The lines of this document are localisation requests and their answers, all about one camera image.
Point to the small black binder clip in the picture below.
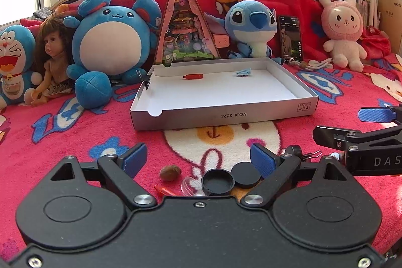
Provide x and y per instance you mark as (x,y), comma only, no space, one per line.
(146,79)

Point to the brown-haired baby doll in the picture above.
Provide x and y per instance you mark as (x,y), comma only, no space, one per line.
(51,45)

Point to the black smartphone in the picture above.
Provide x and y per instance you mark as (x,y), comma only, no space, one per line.
(290,38)

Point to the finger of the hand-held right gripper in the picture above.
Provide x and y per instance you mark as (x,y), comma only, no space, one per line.
(373,114)
(333,136)

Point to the black open round cap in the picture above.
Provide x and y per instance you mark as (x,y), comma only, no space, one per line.
(217,184)

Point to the blue hair clip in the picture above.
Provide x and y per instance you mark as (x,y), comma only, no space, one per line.
(243,72)

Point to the large black binder clip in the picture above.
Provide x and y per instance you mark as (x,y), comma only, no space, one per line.
(311,156)

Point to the white cardboard box tray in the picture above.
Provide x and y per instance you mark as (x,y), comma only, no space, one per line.
(219,89)

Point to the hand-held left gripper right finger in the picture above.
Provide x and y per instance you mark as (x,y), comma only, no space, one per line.
(262,161)

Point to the blue robot cat plush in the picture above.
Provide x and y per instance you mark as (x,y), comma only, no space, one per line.
(14,57)

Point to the brown cardboard box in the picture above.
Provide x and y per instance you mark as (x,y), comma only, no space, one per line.
(389,23)

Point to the round blue mouse plush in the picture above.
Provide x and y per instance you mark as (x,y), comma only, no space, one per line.
(110,45)

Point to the pink bunny plush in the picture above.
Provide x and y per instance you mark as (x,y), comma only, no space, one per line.
(344,26)

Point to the black flat round lid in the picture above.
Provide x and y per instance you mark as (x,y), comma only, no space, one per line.
(246,175)

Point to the blue alien plush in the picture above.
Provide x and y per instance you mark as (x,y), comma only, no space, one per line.
(251,23)

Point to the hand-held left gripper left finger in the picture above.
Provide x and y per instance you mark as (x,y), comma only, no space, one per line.
(136,158)

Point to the clear plastic cap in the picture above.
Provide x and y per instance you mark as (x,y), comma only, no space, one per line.
(190,184)

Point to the brown walnut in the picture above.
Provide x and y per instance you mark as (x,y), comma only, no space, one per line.
(169,173)

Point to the triangular pink miniature house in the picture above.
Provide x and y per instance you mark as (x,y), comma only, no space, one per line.
(185,35)

